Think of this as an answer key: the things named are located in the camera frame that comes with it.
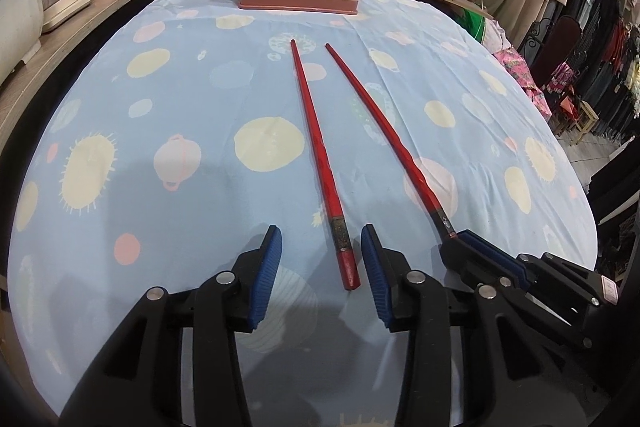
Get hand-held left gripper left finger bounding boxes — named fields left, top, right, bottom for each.
left=59, top=225, right=283, bottom=427

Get hanging clothes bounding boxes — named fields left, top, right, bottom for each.
left=565, top=0, right=640, bottom=142

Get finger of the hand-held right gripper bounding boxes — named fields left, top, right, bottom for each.
left=456, top=229, right=602, bottom=305
left=439, top=241, right=588, bottom=328

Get white plastic basin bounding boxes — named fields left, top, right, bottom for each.
left=0, top=0, right=43, bottom=85

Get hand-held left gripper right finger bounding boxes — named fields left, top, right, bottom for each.
left=361, top=223, right=597, bottom=427

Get bright red chopstick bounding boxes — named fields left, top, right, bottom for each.
left=290, top=38, right=362, bottom=292
left=325, top=43, right=458, bottom=239

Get dark metal chair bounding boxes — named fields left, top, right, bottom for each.
left=520, top=14, right=583, bottom=72

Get wooden stool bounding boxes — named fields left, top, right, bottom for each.
left=567, top=99, right=598, bottom=145

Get pink floral cloth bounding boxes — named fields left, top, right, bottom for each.
left=492, top=47, right=553, bottom=118

